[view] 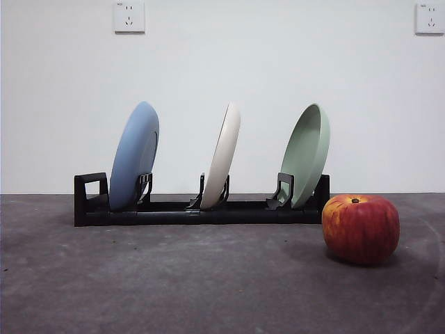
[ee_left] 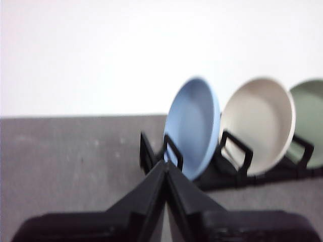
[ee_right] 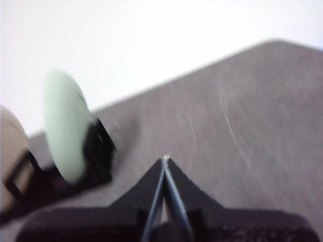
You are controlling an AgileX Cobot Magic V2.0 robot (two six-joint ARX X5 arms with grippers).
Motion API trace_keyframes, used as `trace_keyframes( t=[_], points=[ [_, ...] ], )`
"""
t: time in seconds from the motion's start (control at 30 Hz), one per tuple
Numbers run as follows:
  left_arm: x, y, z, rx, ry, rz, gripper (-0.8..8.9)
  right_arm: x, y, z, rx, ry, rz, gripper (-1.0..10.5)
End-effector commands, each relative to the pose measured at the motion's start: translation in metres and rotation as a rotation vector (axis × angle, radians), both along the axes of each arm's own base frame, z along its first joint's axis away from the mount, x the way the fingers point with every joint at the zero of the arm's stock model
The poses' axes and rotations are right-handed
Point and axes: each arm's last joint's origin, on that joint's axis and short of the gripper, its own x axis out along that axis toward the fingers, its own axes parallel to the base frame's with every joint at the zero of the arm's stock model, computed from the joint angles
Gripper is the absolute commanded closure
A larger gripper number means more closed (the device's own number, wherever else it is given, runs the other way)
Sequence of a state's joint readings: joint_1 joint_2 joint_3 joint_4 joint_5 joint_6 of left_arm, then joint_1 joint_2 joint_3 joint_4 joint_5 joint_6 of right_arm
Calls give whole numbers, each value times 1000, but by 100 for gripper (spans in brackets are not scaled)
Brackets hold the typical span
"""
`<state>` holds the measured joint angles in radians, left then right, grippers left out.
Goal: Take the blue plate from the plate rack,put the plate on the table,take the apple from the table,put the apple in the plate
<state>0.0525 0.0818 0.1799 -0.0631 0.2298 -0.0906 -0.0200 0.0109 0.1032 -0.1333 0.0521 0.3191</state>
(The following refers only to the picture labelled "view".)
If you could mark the blue round plate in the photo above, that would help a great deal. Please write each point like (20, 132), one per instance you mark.
(132, 156)

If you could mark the red yellow apple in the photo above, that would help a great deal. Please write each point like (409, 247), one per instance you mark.
(361, 229)

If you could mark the cream round plate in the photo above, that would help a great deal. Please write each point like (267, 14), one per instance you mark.
(222, 163)

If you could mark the black plastic plate rack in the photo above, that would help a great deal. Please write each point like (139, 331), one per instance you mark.
(174, 217)

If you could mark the green round plate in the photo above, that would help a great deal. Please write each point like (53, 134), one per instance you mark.
(306, 156)

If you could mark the white wall socket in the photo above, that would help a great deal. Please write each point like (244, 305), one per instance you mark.
(430, 19)
(129, 17)

